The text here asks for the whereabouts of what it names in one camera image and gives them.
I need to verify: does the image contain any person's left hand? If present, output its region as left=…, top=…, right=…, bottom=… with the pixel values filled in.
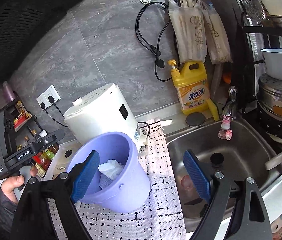
left=0, top=175, right=25, bottom=204

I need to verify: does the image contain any dark left jacket sleeve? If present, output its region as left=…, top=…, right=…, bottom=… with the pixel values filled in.
left=0, top=190, right=17, bottom=239

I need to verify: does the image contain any chrome faucet with pink filter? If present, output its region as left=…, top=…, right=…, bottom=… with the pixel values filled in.
left=218, top=86, right=238, bottom=141

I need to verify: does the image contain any black air fryer power cord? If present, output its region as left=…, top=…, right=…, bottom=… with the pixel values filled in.
left=40, top=102, right=69, bottom=129

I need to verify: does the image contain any black induction base power cord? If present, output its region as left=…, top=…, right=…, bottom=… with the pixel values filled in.
left=47, top=95, right=66, bottom=117

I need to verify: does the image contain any cream induction base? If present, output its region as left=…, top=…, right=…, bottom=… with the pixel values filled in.
left=43, top=140, right=82, bottom=180

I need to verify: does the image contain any dark soy sauce bottle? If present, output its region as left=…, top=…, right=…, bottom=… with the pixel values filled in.
left=34, top=163, right=46, bottom=178

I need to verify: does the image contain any blue white medicine box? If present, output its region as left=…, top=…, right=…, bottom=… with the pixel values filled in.
left=99, top=173, right=113, bottom=190

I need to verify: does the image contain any yellow capped green label bottle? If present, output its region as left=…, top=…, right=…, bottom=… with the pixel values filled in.
left=44, top=148, right=55, bottom=161

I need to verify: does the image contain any round metal sink plug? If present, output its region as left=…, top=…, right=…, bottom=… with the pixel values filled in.
left=185, top=112, right=206, bottom=127

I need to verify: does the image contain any purple plastic bucket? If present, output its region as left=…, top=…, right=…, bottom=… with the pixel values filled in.
left=66, top=132, right=150, bottom=213

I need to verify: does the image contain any white enamel mug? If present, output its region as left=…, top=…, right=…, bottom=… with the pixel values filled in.
left=261, top=48, right=282, bottom=80

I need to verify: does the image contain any yellow dish soap bottle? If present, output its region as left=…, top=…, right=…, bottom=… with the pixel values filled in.
left=168, top=60, right=210, bottom=115

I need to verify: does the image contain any black dish rack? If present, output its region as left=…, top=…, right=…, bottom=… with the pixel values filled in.
left=228, top=0, right=282, bottom=156

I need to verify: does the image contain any yellow sponge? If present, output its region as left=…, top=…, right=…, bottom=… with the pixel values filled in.
left=206, top=98, right=220, bottom=121

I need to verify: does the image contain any hanging black power cable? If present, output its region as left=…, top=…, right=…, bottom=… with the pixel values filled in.
left=134, top=1, right=179, bottom=82

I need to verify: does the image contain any white air fryer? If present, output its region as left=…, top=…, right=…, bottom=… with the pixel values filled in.
left=63, top=83, right=146, bottom=150

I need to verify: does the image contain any patterned white counter mat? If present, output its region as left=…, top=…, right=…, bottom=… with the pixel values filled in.
left=48, top=118, right=187, bottom=240

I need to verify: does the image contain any black kitchen shelf rack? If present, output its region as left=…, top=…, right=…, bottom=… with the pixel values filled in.
left=0, top=99, right=65, bottom=183

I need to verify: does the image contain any stainless steel sink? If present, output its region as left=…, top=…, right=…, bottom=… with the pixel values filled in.
left=166, top=119, right=282, bottom=232

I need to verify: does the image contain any white tissue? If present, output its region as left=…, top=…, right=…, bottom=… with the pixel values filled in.
left=98, top=160, right=125, bottom=181

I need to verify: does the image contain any red capped oil bottle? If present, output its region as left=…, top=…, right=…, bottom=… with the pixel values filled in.
left=32, top=153, right=51, bottom=171

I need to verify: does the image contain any white top oil dispenser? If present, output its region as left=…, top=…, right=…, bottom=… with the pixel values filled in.
left=39, top=130, right=48, bottom=138

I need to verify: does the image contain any stainless steel steamer pot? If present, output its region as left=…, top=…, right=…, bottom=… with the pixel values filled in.
left=257, top=73, right=282, bottom=117

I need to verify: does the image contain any small beige hanging bag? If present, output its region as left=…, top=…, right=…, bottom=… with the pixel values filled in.
left=202, top=1, right=233, bottom=64

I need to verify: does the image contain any white wall socket panel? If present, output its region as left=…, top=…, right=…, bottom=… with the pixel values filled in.
left=36, top=85, right=61, bottom=108

